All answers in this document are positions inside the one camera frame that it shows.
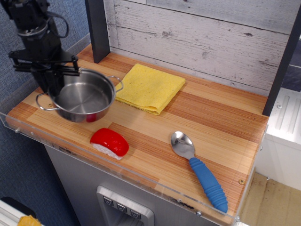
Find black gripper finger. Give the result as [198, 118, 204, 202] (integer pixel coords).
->
[48, 71, 64, 97]
[31, 69, 50, 92]

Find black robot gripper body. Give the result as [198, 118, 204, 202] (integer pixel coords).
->
[8, 32, 81, 76]

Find stainless steel pot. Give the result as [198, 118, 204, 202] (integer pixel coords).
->
[36, 68, 124, 122]

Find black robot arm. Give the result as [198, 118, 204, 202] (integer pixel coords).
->
[0, 0, 80, 97]

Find clear acrylic table guard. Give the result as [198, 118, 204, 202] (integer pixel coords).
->
[0, 29, 270, 226]

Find red toy sushi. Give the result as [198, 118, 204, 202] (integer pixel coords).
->
[90, 128, 129, 160]

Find yellow folded cloth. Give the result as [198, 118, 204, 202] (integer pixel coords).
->
[116, 64, 186, 115]

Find grey toy fridge cabinet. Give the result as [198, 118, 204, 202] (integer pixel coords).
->
[44, 144, 219, 226]

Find yellow object bottom left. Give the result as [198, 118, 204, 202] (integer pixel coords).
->
[17, 215, 42, 226]

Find silver dispenser button panel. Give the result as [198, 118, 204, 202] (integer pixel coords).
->
[96, 186, 155, 226]

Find white ridged side appliance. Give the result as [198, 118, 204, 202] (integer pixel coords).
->
[255, 88, 301, 190]

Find dark grey left post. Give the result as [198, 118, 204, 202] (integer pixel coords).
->
[85, 0, 111, 63]

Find dark grey post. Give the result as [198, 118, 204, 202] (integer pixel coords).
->
[262, 7, 301, 116]
[85, 0, 111, 63]

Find blue handled metal spoon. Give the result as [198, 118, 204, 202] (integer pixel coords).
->
[171, 131, 228, 213]

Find dark grey right post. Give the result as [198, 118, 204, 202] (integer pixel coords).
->
[262, 7, 301, 116]

